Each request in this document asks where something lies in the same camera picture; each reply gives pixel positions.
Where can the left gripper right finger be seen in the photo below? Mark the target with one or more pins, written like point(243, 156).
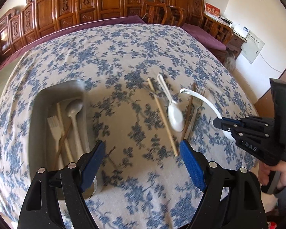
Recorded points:
point(195, 163)

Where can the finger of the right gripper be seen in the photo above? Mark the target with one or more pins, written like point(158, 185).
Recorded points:
point(229, 124)

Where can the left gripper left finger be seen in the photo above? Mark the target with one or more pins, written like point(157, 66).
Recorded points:
point(91, 164)

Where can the metal spoon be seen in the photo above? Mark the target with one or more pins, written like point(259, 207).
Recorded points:
point(175, 115)

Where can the person's right hand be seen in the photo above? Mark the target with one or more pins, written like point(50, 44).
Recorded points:
point(264, 172)

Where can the brown chopstick in tray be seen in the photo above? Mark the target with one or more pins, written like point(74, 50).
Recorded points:
point(61, 143)

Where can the grey metal utensil tray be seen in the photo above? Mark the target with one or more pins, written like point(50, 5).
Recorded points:
point(41, 146)

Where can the metal fork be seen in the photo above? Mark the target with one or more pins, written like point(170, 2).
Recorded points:
point(197, 103)

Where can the white plastic fork in tray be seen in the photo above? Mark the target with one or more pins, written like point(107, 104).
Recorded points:
point(54, 127)

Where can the beige spoon in tray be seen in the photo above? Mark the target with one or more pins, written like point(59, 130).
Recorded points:
point(72, 109)

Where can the blue floral tablecloth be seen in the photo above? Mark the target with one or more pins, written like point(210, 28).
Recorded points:
point(145, 184)

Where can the wooden side table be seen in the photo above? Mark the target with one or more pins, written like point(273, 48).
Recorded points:
point(224, 34)

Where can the light bamboo chopstick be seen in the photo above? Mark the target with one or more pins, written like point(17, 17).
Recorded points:
point(164, 119)

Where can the red greeting card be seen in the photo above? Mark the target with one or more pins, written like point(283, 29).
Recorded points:
point(212, 10)

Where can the carved wooden armchair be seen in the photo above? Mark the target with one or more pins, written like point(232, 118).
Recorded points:
point(160, 13)

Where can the white wall panel box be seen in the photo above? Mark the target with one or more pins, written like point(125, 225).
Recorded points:
point(252, 47)

